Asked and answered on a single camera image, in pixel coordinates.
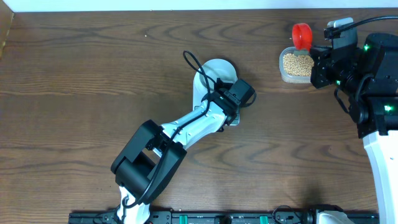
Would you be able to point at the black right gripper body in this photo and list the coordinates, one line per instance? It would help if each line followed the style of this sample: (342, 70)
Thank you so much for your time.
(342, 71)

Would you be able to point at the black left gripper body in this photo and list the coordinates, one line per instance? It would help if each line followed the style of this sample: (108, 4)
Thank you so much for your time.
(232, 111)

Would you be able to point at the red plastic measuring scoop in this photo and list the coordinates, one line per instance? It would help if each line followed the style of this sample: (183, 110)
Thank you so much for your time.
(302, 36)

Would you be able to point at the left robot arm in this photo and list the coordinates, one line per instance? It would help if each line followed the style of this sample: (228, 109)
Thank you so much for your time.
(151, 157)

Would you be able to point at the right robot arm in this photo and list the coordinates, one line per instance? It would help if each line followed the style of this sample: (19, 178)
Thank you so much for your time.
(368, 76)

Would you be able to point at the white digital kitchen scale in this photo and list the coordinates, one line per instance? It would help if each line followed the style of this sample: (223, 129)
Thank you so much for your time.
(199, 85)

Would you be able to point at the grey round bowl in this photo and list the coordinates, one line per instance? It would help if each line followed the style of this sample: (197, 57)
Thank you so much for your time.
(220, 68)

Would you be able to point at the pile of soybeans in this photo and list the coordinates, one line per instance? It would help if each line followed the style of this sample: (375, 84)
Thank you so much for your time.
(298, 65)

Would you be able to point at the clear plastic container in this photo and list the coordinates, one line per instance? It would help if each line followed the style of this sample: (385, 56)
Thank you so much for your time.
(290, 78)

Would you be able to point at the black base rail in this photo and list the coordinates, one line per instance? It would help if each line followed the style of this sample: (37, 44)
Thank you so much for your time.
(282, 214)

